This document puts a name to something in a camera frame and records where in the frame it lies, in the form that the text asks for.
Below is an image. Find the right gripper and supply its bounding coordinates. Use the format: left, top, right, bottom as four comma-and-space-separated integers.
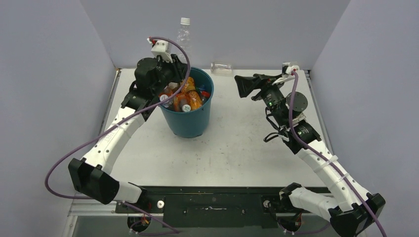
234, 73, 287, 127

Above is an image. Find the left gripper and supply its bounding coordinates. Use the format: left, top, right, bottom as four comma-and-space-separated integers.
151, 54, 188, 96

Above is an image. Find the large orange label bottle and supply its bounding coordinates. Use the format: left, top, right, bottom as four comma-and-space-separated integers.
173, 93, 191, 112

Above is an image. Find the clear crushed bottle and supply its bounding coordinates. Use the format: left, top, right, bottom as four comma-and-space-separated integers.
177, 17, 191, 62

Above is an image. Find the small orange juice bottle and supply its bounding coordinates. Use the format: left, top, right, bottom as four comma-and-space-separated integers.
182, 77, 202, 111

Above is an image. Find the teal plastic bin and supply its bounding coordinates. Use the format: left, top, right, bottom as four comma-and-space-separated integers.
160, 67, 214, 138

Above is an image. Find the clear bottle red label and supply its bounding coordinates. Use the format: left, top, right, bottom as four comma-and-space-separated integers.
200, 90, 211, 101

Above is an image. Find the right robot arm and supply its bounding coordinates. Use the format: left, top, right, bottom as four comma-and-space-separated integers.
234, 74, 385, 237

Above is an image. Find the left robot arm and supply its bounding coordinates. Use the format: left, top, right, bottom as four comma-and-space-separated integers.
68, 55, 190, 213

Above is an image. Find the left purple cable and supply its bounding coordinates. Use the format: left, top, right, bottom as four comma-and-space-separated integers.
44, 36, 192, 235

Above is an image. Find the purple cable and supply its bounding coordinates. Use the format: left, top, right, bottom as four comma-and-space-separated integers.
288, 70, 388, 237
44, 36, 192, 235

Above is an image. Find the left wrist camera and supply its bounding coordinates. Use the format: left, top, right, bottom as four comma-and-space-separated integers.
147, 38, 173, 63

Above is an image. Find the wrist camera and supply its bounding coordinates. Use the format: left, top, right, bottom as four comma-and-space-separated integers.
272, 62, 300, 85
147, 38, 173, 63

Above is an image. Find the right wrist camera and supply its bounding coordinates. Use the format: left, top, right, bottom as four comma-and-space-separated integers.
272, 62, 300, 85

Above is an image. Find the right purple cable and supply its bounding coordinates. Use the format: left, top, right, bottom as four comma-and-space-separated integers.
288, 70, 388, 237

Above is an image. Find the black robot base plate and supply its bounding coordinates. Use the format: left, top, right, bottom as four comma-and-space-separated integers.
134, 186, 300, 228

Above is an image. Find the aluminium frame rail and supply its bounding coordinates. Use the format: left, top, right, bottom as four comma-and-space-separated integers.
68, 199, 127, 217

